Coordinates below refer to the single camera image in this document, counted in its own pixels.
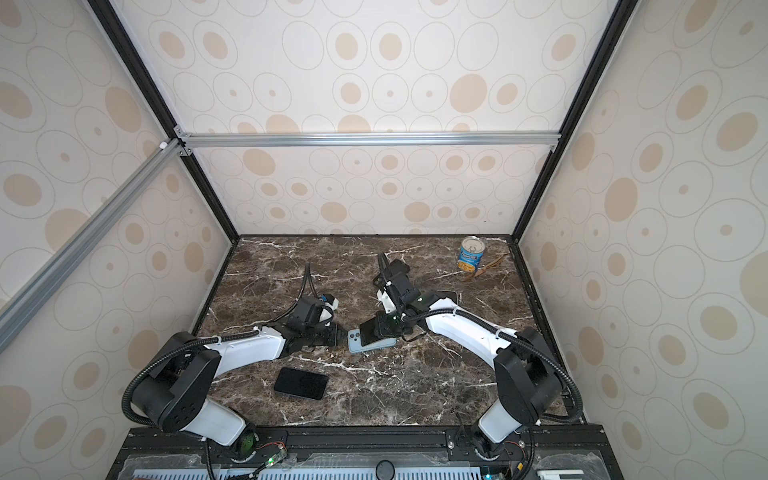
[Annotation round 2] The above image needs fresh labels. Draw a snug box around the light blue phone case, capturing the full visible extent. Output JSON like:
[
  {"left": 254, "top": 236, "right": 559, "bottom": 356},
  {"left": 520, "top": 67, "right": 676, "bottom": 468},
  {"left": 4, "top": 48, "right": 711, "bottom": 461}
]
[{"left": 347, "top": 327, "right": 398, "bottom": 354}]

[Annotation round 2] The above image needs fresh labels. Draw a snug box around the black smartphone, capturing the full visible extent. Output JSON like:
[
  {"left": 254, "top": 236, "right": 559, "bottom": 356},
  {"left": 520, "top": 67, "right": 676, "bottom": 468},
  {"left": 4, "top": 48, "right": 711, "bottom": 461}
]
[
  {"left": 273, "top": 367, "right": 329, "bottom": 401},
  {"left": 359, "top": 319, "right": 398, "bottom": 345}
]

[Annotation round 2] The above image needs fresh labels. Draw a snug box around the light blue cased phone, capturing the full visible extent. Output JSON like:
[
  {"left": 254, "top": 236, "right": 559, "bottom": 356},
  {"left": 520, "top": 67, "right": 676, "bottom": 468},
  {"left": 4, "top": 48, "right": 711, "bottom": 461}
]
[{"left": 436, "top": 291, "right": 459, "bottom": 304}]

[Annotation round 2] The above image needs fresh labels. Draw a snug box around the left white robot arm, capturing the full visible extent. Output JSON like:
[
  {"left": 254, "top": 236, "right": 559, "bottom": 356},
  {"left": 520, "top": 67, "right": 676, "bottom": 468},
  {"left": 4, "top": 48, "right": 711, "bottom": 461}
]
[{"left": 121, "top": 294, "right": 346, "bottom": 456}]

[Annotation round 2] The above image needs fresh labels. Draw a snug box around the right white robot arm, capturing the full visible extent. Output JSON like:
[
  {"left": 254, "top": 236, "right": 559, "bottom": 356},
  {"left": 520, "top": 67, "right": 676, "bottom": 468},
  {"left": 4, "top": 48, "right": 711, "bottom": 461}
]
[{"left": 360, "top": 253, "right": 583, "bottom": 451}]

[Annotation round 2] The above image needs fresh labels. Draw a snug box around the open tin can blue label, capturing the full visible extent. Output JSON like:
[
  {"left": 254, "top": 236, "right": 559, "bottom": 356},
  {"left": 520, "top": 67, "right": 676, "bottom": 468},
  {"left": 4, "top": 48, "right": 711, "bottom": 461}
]
[{"left": 457, "top": 236, "right": 486, "bottom": 273}]

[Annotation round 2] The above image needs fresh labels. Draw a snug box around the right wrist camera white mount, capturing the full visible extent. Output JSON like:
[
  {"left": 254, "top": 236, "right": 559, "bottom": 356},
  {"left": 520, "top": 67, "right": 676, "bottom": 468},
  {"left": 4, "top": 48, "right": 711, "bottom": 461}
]
[{"left": 377, "top": 290, "right": 397, "bottom": 314}]

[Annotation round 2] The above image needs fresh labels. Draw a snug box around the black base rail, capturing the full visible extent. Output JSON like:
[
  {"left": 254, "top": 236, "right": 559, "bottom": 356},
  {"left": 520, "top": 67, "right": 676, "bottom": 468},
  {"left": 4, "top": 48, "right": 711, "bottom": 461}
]
[{"left": 107, "top": 425, "right": 622, "bottom": 479}]

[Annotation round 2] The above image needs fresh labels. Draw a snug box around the silver aluminium rail back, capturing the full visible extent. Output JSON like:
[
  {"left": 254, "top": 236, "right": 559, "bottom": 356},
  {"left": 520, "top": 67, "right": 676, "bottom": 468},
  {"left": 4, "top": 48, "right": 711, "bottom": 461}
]
[{"left": 180, "top": 131, "right": 561, "bottom": 148}]

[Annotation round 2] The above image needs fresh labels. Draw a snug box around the silver aluminium rail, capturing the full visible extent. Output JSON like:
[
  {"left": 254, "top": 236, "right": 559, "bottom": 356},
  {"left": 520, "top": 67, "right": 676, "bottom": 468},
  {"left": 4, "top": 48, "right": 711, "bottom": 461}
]
[
  {"left": 1, "top": 138, "right": 182, "bottom": 350},
  {"left": 180, "top": 131, "right": 561, "bottom": 148}
]

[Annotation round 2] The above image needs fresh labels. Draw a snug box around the silver aluminium rail left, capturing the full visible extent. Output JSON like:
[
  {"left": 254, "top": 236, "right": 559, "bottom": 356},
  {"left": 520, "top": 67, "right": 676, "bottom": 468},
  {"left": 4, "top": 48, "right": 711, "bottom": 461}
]
[{"left": 1, "top": 138, "right": 182, "bottom": 350}]

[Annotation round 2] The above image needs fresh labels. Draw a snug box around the black vertical frame post left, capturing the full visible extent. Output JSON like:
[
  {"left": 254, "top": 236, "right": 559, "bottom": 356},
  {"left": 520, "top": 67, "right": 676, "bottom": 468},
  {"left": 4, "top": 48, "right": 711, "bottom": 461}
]
[{"left": 87, "top": 0, "right": 240, "bottom": 244}]

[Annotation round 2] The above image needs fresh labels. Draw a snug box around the black vertical frame post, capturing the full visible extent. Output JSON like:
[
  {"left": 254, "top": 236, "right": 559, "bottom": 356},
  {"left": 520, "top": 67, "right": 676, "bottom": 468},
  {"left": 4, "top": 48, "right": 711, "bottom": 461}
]
[
  {"left": 511, "top": 0, "right": 639, "bottom": 245},
  {"left": 87, "top": 0, "right": 240, "bottom": 244}
]

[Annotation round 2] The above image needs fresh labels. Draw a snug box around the black vertical frame post right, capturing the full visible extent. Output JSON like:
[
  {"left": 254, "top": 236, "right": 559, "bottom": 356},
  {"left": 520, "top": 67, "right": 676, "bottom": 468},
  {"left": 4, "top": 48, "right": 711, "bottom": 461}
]
[{"left": 511, "top": 0, "right": 639, "bottom": 245}]

